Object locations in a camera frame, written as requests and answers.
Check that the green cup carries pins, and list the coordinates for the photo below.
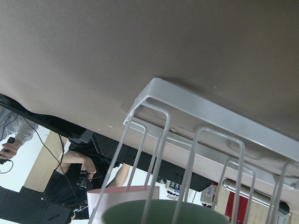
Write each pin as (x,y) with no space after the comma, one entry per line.
(161,212)

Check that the pink cup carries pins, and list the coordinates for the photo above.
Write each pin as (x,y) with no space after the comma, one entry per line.
(113,196)

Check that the white wire cup rack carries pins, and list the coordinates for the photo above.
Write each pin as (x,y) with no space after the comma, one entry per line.
(180,121)

